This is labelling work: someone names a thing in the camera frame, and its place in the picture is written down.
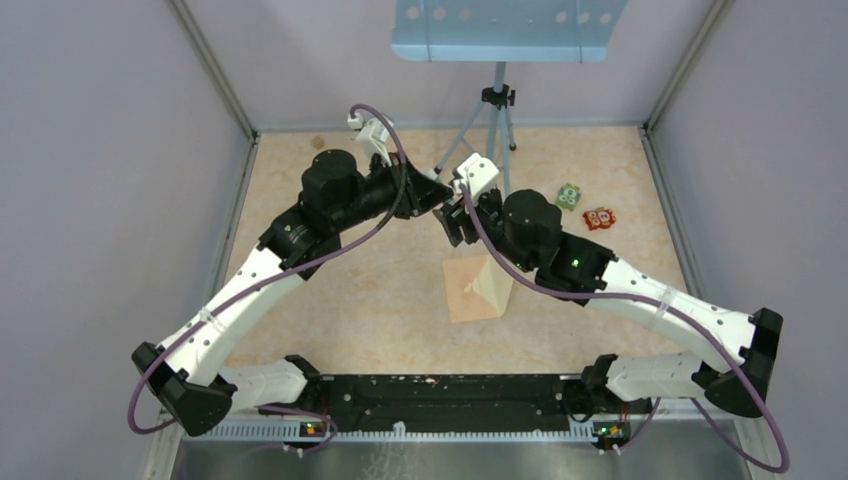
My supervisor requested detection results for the cream paper letter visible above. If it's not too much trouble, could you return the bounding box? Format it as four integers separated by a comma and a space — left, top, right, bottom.
472, 255, 514, 318

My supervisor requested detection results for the green toy block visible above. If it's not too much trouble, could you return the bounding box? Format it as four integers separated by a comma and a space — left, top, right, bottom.
555, 183, 582, 212

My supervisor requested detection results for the peach envelope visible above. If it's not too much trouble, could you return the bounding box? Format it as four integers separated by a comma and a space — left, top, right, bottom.
442, 255, 496, 323

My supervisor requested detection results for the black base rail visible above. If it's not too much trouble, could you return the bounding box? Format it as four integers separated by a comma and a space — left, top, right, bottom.
258, 370, 654, 435

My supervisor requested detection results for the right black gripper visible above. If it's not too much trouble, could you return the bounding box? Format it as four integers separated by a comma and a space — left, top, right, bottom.
434, 187, 535, 274

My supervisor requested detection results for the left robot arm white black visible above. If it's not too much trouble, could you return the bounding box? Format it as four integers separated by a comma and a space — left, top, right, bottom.
132, 149, 453, 437

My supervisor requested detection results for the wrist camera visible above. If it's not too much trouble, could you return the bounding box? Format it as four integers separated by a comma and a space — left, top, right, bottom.
450, 153, 500, 203
347, 113, 393, 167

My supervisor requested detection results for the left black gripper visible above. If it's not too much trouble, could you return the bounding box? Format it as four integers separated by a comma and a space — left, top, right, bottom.
332, 150, 454, 232

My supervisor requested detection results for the white cable duct strip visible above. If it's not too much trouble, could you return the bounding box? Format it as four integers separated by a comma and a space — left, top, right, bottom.
184, 420, 597, 443

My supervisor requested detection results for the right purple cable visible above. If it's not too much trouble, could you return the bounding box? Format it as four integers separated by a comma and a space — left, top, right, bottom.
460, 185, 791, 474

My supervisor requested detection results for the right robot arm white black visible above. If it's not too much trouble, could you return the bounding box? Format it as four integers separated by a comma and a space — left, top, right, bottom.
434, 189, 783, 418

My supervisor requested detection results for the red toy block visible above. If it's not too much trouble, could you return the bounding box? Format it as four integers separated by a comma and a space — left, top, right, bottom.
582, 207, 617, 231

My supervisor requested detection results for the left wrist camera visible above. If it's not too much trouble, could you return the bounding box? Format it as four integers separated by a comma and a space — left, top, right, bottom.
347, 113, 393, 167

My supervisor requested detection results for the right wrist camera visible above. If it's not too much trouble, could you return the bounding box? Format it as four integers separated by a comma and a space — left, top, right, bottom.
450, 153, 500, 203

